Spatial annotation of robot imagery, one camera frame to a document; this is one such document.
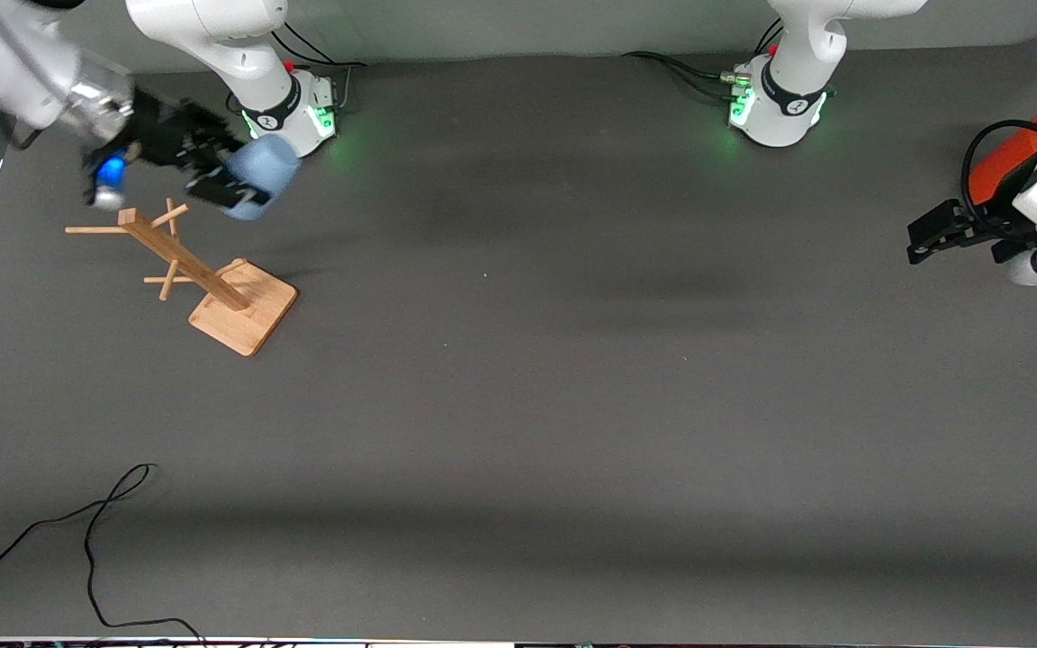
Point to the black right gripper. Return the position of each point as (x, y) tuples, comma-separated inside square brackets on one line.
[(157, 130)]

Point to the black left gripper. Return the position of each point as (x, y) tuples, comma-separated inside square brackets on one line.
[(989, 225)]

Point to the light blue cup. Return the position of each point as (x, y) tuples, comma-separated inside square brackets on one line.
[(271, 166)]

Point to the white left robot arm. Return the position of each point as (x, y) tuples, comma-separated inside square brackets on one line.
[(798, 54)]

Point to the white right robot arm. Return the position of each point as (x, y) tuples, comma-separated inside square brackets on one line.
[(239, 45)]

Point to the orange cylindrical object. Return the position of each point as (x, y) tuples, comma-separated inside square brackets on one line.
[(1000, 166)]

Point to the wooden mug tree stand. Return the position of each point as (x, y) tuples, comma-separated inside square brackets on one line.
[(244, 310)]

